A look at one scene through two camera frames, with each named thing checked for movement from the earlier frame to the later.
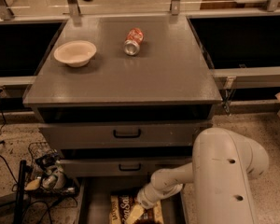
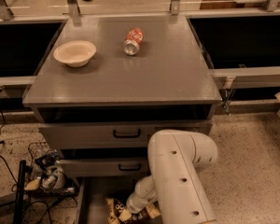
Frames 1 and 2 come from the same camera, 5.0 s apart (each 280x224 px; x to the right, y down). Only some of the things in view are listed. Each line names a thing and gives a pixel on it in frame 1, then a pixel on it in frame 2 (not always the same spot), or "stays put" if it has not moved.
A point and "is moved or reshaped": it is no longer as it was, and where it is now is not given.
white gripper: [145, 200] -> [134, 205]
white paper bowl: [76, 53] stays put
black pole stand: [20, 199] stays put
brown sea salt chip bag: [121, 207] is moved or reshaped
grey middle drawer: [131, 168] stays put
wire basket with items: [45, 174] stays put
